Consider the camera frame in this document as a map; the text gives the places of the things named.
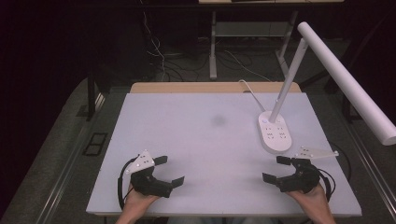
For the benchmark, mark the person's right hand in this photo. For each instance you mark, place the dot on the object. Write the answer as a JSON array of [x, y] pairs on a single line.
[[313, 202]]

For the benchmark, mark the dark metal stand leg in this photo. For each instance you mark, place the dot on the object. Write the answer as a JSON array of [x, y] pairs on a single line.
[[350, 105]]

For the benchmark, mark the white desk lamp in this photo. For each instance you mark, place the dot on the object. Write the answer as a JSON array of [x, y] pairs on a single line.
[[275, 137]]

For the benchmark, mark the grey metal table frame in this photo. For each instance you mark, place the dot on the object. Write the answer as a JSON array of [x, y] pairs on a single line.
[[213, 56]]

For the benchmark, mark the dark stand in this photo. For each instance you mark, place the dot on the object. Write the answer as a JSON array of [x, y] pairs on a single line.
[[93, 93]]

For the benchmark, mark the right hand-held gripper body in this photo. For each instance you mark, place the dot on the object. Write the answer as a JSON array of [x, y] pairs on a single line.
[[302, 179]]

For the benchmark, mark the person's left hand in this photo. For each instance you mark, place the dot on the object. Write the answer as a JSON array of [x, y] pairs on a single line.
[[137, 202]]

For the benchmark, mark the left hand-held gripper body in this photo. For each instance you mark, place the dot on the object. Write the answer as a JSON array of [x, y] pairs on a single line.
[[146, 182]]

